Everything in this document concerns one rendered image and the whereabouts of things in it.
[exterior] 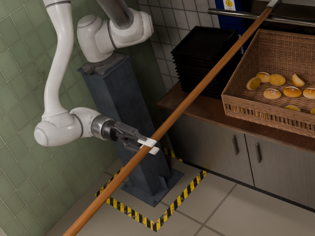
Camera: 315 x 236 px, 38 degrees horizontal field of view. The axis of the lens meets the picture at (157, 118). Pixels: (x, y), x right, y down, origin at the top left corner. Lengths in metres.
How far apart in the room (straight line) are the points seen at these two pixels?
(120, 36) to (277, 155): 1.02
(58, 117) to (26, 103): 1.04
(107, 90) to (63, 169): 0.81
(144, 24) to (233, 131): 0.75
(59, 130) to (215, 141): 1.21
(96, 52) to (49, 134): 0.81
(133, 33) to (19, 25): 0.68
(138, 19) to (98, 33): 0.22
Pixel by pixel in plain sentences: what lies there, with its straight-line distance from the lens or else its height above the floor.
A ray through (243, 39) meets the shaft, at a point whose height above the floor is 1.20.
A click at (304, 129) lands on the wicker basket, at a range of 2.35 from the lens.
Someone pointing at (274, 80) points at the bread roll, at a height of 0.63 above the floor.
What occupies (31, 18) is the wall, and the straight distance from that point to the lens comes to 2.67.
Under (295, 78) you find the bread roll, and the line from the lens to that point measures 2.63.
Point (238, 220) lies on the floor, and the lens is 2.79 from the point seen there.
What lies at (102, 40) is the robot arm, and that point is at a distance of 2.35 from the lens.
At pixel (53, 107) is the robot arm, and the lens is 1.73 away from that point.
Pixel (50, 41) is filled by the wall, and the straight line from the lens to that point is 2.76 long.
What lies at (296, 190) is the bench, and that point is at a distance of 2.63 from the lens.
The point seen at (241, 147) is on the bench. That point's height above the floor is 0.42.
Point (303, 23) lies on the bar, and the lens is 2.09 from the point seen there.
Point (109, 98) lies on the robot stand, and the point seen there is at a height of 0.85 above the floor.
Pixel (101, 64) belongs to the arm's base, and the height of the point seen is 1.04.
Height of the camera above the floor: 2.25
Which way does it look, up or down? 39 degrees down
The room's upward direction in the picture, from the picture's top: 19 degrees counter-clockwise
